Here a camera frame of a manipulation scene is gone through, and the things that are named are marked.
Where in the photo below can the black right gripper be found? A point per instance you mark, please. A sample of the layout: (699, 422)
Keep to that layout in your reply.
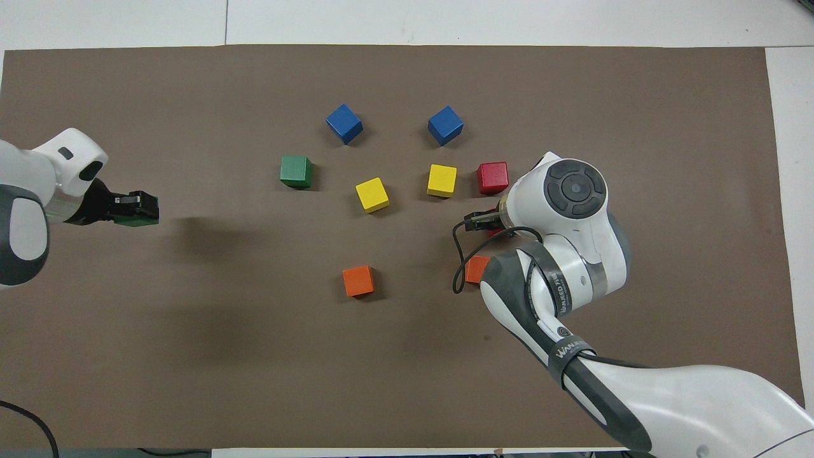
(493, 221)

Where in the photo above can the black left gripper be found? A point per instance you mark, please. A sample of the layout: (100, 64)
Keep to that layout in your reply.
(92, 207)

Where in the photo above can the green wooden block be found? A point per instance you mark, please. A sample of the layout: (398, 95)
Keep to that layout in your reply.
(137, 222)
(296, 172)

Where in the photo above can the red wooden block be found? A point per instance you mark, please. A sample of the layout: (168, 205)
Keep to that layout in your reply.
(493, 177)
(496, 233)

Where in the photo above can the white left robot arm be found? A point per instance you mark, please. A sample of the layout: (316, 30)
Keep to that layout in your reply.
(25, 172)

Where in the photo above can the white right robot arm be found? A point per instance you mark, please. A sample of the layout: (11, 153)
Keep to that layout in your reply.
(699, 407)

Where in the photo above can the orange wooden block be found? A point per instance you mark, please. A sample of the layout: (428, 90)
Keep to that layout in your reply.
(358, 280)
(474, 270)

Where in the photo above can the yellow wooden block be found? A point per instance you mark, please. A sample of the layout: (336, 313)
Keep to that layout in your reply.
(442, 180)
(372, 194)

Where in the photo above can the blue wooden block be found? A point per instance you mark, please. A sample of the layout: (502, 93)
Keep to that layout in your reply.
(445, 125)
(344, 123)

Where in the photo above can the brown table mat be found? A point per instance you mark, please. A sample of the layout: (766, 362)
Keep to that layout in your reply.
(191, 350)

